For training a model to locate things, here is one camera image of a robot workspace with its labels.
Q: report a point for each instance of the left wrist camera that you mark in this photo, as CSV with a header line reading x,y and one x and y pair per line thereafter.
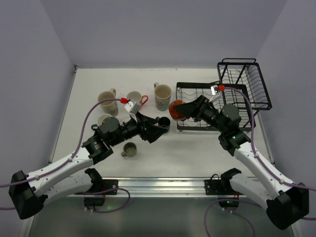
x,y
131,106

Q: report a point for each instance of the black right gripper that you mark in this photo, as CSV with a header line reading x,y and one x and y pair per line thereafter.
x,y
200,108

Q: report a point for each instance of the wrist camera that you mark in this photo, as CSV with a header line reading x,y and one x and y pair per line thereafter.
x,y
131,106
216,92

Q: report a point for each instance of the cream round mug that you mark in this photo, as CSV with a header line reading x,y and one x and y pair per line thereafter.
x,y
129,150

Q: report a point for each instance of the beige ceramic mug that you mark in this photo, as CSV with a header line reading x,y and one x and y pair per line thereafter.
x,y
110,106

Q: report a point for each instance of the blue round mug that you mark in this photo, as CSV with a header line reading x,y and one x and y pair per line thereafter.
x,y
164,122

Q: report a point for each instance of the tall floral cream mug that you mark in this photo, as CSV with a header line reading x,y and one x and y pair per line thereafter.
x,y
162,94

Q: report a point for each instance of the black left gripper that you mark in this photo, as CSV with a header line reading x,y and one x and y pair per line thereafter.
x,y
143,126

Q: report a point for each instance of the orange ceramic mug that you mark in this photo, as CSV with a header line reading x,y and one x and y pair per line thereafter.
x,y
137,96

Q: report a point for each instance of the teal ceramic cup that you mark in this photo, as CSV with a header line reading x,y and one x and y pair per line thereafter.
x,y
100,121

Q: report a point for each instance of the aluminium mounting rail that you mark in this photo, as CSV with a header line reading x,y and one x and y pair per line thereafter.
x,y
162,187

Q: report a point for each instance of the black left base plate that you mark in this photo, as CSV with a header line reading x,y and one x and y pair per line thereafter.
x,y
108,185

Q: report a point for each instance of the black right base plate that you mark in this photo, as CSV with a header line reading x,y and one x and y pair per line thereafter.
x,y
216,185

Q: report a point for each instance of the black wire dish rack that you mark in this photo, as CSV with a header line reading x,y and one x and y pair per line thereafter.
x,y
243,74

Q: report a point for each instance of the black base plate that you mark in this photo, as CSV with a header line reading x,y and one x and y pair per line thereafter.
x,y
216,185
108,185

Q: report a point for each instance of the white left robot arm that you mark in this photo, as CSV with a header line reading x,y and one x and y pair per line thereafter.
x,y
72,174

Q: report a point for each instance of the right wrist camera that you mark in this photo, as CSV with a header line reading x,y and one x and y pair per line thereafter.
x,y
216,92

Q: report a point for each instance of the orange round mug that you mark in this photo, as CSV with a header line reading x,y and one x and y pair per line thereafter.
x,y
175,114

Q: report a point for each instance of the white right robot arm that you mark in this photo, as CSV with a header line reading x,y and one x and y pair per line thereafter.
x,y
284,201

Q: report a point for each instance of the clear glass cup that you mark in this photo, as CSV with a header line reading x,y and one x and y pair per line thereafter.
x,y
126,119

